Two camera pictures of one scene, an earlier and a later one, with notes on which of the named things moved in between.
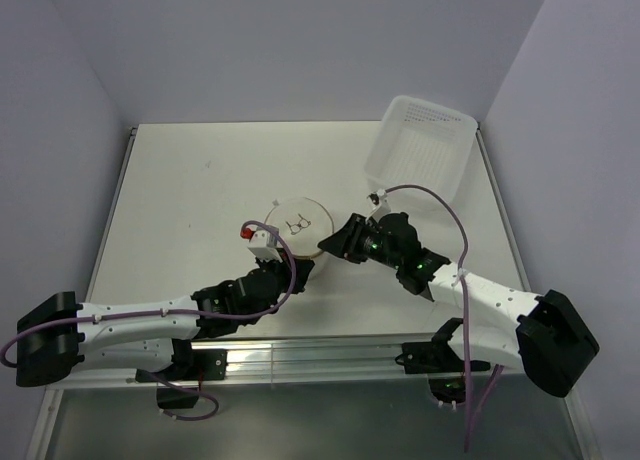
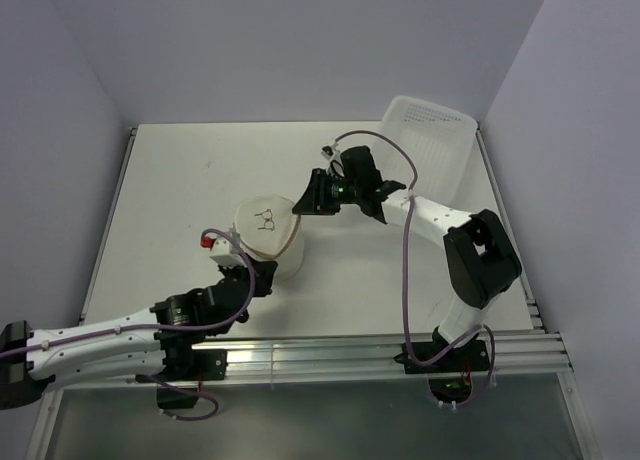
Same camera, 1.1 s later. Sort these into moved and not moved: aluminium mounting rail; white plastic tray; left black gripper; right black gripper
Moved: right black gripper; left black gripper
Not moved: white plastic tray; aluminium mounting rail
